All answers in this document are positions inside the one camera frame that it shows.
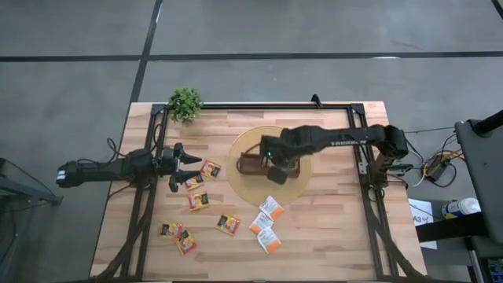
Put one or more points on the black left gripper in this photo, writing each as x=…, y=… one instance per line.
x=167, y=163

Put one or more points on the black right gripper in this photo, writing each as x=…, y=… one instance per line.
x=283, y=151

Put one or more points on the brown wooden tea box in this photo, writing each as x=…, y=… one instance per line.
x=249, y=167

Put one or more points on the red orange tea bag packet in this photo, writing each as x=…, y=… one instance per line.
x=228, y=225
x=187, y=242
x=171, y=231
x=198, y=201
x=210, y=169
x=193, y=182

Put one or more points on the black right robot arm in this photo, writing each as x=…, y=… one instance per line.
x=346, y=137

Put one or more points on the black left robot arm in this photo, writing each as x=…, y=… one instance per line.
x=98, y=170

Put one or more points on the round woven straw placemat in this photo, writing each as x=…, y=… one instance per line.
x=251, y=192

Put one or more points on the green plant in white pot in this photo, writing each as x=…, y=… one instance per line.
x=184, y=105

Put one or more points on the dark metal side table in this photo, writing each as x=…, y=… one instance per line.
x=47, y=198

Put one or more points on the white paper sheet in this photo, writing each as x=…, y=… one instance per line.
x=420, y=206

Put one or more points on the black power adapter box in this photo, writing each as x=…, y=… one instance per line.
x=440, y=169

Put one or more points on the black cart leg bar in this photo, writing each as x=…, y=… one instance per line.
x=448, y=230

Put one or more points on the white bottle blue label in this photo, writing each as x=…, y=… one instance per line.
x=460, y=208

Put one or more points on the grey equipment cart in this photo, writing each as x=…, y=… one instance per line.
x=483, y=177

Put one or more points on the black metal pole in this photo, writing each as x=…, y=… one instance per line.
x=489, y=122

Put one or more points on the blue screen device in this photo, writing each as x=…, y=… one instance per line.
x=496, y=271

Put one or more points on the black aluminium rig frame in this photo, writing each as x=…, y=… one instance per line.
x=255, y=106

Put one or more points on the small black bracket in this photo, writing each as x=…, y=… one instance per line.
x=315, y=101

